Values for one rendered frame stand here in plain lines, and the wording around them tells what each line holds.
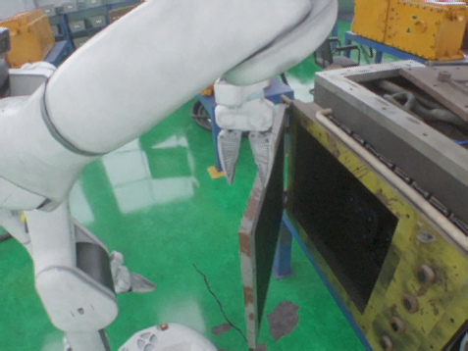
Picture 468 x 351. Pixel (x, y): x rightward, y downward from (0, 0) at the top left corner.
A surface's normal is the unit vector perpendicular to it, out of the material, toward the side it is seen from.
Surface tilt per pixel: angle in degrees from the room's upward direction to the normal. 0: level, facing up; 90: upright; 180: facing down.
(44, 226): 89
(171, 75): 88
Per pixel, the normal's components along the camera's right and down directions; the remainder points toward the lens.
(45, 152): -0.23, 0.74
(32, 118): -0.55, 0.11
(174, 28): 0.15, 0.39
